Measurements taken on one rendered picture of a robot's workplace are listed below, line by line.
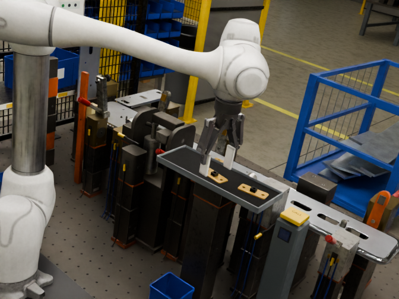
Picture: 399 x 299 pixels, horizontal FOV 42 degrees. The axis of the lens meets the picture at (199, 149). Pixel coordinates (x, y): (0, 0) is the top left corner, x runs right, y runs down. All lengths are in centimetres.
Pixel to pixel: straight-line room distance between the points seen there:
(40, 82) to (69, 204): 73
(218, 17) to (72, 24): 360
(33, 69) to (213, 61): 57
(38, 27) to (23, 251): 62
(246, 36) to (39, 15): 51
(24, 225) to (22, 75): 42
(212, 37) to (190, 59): 367
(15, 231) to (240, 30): 81
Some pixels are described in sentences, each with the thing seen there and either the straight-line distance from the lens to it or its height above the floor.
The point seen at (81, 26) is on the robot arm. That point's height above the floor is 155.
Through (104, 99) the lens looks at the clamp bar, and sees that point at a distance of 206.
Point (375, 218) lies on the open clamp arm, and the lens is 186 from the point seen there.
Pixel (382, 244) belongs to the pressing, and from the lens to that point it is 176.
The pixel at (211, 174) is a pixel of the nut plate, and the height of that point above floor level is 117.
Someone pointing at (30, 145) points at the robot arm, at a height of 114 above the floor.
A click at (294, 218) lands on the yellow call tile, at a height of 116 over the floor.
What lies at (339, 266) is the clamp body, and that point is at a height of 100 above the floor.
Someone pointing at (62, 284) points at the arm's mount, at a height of 76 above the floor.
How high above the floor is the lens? 186
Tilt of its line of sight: 25 degrees down
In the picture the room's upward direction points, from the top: 10 degrees clockwise
